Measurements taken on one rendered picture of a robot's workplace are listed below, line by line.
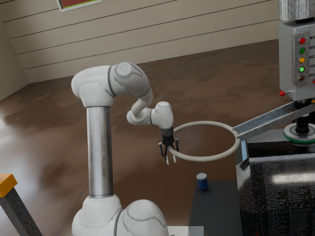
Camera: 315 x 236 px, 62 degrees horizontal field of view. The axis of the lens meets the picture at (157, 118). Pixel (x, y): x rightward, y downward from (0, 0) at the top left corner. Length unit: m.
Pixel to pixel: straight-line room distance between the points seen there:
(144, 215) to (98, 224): 0.20
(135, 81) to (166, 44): 6.80
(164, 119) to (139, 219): 0.72
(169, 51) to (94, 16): 2.37
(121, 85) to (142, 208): 0.49
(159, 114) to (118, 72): 0.59
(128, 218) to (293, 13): 1.26
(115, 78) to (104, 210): 0.52
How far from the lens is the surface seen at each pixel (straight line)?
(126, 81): 1.05
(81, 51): 8.64
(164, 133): 1.63
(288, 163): 1.76
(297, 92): 1.69
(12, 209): 1.86
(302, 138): 1.88
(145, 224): 1.03
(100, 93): 1.11
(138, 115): 1.56
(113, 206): 1.13
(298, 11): 1.58
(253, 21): 7.77
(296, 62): 1.60
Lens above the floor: 1.84
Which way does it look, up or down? 25 degrees down
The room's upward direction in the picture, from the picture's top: 14 degrees counter-clockwise
